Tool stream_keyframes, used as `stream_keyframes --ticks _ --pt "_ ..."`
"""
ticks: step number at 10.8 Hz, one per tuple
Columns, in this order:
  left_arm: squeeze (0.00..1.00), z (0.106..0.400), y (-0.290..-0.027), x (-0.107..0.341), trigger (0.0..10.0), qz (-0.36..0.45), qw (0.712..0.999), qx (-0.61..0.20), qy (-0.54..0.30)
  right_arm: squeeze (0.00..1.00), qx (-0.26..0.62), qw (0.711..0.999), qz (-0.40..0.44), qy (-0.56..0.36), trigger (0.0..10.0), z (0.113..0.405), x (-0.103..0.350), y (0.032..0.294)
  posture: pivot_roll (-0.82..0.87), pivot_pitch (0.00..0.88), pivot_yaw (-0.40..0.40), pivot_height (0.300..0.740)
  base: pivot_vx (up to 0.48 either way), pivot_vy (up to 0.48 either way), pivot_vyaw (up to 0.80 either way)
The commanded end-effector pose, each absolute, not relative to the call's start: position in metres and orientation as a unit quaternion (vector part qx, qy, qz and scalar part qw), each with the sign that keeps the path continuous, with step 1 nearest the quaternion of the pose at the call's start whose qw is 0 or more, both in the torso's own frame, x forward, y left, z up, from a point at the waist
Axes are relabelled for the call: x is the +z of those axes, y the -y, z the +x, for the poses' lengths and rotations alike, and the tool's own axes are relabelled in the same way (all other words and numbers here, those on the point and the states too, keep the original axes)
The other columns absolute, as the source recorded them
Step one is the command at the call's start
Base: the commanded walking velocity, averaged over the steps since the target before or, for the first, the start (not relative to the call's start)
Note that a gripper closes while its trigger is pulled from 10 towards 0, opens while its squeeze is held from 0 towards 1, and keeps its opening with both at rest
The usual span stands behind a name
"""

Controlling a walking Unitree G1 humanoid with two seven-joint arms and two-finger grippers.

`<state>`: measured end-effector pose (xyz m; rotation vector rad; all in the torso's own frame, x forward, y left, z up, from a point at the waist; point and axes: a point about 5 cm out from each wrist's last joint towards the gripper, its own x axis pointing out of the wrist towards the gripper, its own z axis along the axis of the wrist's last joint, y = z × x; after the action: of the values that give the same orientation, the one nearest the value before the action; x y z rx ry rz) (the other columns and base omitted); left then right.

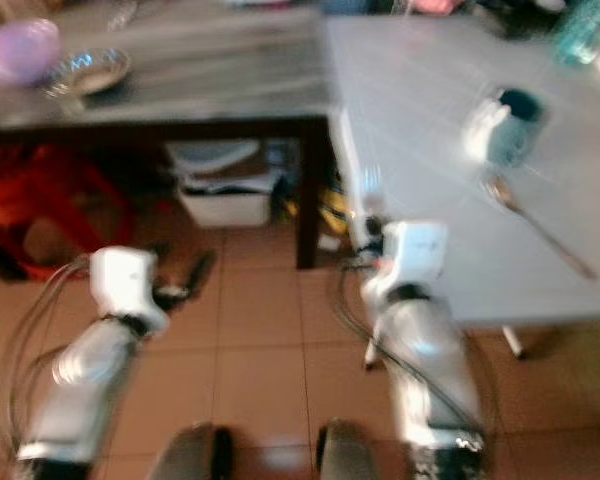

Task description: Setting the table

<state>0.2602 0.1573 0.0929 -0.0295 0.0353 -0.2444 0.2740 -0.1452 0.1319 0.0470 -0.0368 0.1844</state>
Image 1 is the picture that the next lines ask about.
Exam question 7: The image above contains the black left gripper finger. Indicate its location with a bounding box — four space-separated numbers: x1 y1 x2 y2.
185 249 217 298

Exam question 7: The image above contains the yellow and black bag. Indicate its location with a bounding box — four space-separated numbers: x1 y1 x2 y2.
319 180 352 239

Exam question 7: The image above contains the white plastic storage box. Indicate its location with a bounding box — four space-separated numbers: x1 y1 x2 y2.
169 139 287 229

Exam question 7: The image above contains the long metal spoon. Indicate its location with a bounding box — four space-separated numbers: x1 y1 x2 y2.
482 174 600 282

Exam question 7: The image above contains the grey left robot leg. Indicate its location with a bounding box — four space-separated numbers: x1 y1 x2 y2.
148 423 234 480

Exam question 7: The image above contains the grey robot leg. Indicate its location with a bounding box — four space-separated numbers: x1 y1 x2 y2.
148 423 234 480
314 419 383 480

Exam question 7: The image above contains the white and teal mug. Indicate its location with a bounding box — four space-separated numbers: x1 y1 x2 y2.
461 87 549 170

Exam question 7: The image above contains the red plastic stool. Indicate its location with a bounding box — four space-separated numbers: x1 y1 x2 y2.
0 144 137 283

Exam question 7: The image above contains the white folding table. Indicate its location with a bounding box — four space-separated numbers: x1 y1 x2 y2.
324 14 600 373

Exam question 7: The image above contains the grey right robot leg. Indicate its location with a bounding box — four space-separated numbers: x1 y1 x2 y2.
314 419 383 480

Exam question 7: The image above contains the shallow metal dish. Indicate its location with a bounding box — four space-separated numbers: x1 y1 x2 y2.
42 46 132 99

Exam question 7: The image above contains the pink object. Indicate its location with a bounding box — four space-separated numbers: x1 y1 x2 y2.
404 0 457 17

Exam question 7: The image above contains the purple plastic bowl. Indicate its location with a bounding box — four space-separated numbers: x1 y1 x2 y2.
0 17 65 88

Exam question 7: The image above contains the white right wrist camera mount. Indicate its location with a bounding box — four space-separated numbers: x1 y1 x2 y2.
362 219 450 303

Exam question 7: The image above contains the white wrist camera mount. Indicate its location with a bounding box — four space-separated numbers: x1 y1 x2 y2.
89 245 170 337
362 219 450 303

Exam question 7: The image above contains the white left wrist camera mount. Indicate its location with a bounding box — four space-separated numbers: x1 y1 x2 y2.
89 245 170 337

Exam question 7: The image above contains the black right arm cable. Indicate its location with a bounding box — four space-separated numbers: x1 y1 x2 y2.
334 256 483 426

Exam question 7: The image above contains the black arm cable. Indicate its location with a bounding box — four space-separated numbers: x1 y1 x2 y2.
334 256 483 426
0 254 93 463

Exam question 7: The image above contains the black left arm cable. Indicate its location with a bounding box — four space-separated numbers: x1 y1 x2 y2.
0 254 93 463

